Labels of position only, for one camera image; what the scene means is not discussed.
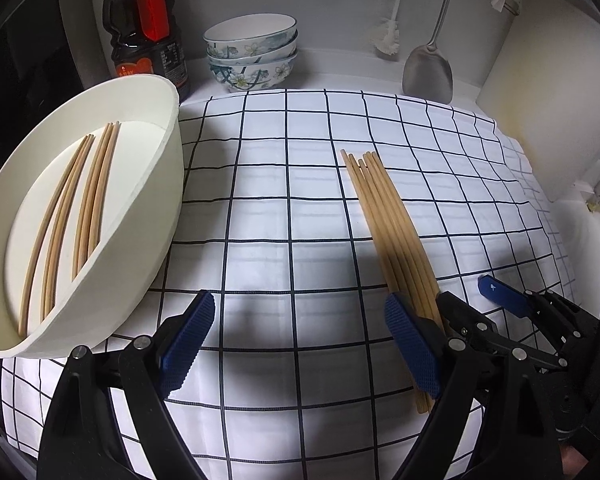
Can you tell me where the white black checkered cloth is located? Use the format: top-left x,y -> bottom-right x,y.
0,86 -> 577,480

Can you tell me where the white cutting board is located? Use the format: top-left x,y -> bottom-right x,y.
477,0 -> 600,200

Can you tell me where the hanging metal spatula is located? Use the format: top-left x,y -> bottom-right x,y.
402,0 -> 454,104

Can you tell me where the large white basin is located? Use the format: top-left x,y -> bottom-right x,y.
0,74 -> 184,359

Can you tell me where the hanging white dish brush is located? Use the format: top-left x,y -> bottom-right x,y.
370,0 -> 402,58

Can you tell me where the middle floral ceramic bowl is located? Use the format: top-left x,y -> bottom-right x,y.
207,39 -> 297,66

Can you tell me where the floral ceramic bowl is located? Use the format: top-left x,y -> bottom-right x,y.
204,13 -> 297,58
207,39 -> 297,66
208,53 -> 297,92

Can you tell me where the bottom floral ceramic bowl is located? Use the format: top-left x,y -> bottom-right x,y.
208,53 -> 297,92

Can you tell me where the top floral ceramic bowl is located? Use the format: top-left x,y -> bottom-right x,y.
204,13 -> 297,58

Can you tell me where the dark soy sauce bottle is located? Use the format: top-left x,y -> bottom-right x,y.
102,0 -> 189,100

